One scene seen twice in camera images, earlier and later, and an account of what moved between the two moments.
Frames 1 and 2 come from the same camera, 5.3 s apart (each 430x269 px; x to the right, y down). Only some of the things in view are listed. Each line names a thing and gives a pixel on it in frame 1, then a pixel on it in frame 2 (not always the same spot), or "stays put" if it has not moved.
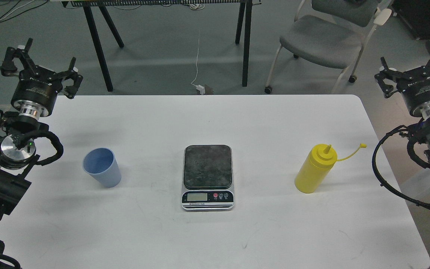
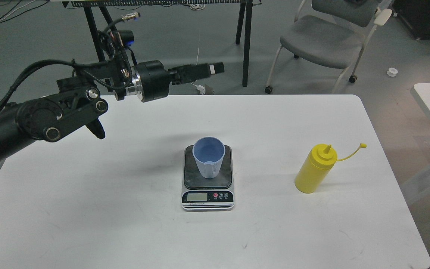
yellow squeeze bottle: [317, 164] stays put
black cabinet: [428, 19] stays put
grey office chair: [334, 33] stays put
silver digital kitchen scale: [208, 178] stays put
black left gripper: [37, 88] → [153, 78]
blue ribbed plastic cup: [100, 163] → [209, 151]
